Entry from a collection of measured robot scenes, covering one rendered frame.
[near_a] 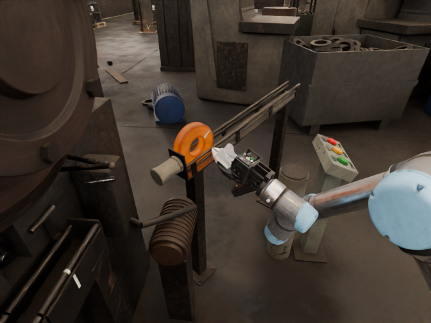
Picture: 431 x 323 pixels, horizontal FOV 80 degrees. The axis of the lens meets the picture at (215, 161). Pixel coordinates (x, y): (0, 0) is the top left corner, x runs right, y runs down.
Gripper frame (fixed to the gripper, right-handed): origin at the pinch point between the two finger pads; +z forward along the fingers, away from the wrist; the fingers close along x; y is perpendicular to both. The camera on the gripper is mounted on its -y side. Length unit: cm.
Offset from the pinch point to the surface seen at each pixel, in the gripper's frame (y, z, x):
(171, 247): -17.8, -10.0, 24.6
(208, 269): -69, -16, -2
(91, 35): 38, 6, 34
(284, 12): -45, 179, -392
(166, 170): -4.6, 6.1, 14.5
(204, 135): 0.0, 7.7, -3.0
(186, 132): 3.1, 9.6, 4.3
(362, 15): 0, 55, -341
